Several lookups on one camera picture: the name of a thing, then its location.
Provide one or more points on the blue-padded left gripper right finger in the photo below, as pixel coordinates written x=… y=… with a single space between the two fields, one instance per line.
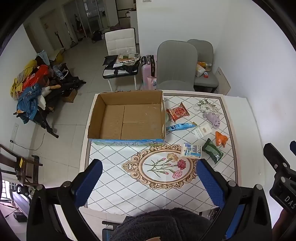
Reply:
x=226 y=196

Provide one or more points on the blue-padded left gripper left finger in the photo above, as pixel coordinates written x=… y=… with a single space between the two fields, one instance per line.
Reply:
x=73 y=195

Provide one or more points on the green wipes pack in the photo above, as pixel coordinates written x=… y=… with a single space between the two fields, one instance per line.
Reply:
x=215 y=154

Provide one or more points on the orange snack packet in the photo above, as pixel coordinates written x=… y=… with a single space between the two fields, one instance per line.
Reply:
x=221 y=140

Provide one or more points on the blue yellow tissue pack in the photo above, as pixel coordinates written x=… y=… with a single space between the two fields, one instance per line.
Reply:
x=191 y=151

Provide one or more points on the white cigarette carton box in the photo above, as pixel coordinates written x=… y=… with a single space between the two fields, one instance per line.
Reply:
x=202 y=131

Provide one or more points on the purple plush toy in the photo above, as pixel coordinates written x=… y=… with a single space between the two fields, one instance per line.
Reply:
x=213 y=118

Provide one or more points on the blue tube packet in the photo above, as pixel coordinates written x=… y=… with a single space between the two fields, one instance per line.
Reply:
x=181 y=126

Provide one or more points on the red snack packet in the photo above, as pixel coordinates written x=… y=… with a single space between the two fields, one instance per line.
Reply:
x=178 y=112

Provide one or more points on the dark wooden chair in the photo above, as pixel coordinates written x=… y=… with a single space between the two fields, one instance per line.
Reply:
x=20 y=167

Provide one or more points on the dark fleece sleeve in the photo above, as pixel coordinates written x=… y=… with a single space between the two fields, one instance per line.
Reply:
x=164 y=224

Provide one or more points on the patterned table mat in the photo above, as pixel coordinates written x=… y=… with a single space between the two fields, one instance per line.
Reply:
x=137 y=179

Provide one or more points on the open cardboard box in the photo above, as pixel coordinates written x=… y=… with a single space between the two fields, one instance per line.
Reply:
x=128 y=118

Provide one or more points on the pile of colourful clothes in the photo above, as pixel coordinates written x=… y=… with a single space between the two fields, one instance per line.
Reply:
x=31 y=86

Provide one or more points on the pink paper bag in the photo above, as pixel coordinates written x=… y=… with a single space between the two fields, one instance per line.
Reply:
x=152 y=83

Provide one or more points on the front grey chair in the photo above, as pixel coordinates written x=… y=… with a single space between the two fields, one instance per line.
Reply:
x=176 y=66

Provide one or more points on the grey chair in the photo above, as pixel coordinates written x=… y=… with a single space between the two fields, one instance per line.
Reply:
x=204 y=77
x=176 y=66

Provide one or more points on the rear grey chair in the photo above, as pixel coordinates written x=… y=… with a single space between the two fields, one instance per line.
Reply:
x=204 y=77

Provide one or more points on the pink suitcase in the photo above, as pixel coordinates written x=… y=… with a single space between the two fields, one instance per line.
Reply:
x=149 y=68

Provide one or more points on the white padded chair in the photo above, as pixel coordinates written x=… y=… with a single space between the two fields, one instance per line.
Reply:
x=122 y=42

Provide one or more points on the white board against wall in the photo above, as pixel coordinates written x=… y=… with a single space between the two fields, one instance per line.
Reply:
x=224 y=86

